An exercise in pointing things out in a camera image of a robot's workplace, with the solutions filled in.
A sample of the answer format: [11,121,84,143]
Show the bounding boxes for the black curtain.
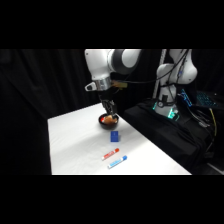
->
[0,49,224,176]

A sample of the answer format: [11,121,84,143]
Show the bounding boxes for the green base light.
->
[152,101,181,122]

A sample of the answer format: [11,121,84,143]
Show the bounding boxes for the yellow cable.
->
[208,107,219,138]

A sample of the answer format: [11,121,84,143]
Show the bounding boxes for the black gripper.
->
[98,90,118,120]

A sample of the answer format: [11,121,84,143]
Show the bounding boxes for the blue lit keyboard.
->
[195,91,222,109]

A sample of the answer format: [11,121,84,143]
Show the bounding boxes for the blue and white marker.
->
[107,155,128,169]

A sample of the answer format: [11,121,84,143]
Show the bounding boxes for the tan wrist connector block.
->
[111,80,128,90]

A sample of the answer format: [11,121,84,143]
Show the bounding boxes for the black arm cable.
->
[125,49,192,85]

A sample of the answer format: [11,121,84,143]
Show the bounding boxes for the blue cube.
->
[110,130,121,143]

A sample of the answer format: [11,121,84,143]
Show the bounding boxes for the black robot stand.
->
[122,99,224,175]

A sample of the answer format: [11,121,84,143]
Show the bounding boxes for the black bowl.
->
[98,112,121,131]

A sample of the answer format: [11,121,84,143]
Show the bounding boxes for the tan bread roll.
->
[101,114,118,126]

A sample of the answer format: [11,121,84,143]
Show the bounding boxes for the red and white marker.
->
[101,147,120,161]

